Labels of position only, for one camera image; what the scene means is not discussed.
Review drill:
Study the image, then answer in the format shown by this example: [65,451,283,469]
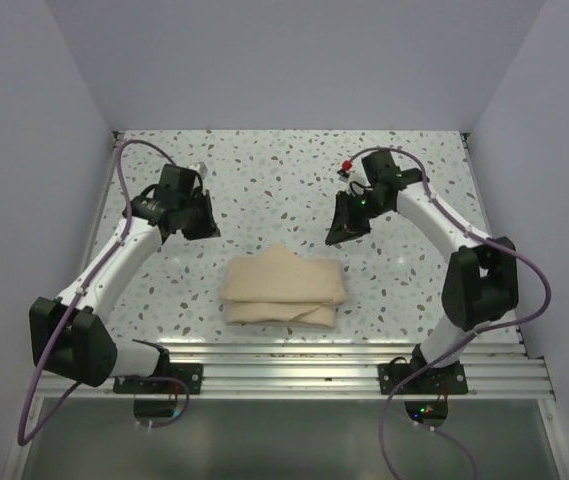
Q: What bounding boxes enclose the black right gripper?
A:
[325,190,390,246]

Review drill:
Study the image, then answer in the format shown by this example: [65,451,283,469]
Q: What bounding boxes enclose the beige cloth mat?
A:
[220,244,348,329]

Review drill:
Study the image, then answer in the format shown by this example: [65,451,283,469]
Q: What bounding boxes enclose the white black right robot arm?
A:
[325,148,519,393]

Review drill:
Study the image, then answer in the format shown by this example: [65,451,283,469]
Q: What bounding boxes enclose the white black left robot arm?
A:
[29,162,220,393]

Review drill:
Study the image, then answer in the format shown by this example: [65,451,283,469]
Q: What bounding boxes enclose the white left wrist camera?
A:
[189,162,208,178]

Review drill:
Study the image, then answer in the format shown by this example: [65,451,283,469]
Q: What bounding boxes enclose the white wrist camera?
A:
[189,162,208,178]
[338,160,367,195]

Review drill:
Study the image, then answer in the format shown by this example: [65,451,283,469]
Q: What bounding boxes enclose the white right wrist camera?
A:
[338,160,367,195]

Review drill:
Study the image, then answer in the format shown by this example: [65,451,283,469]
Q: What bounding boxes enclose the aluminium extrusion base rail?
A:
[26,130,560,401]

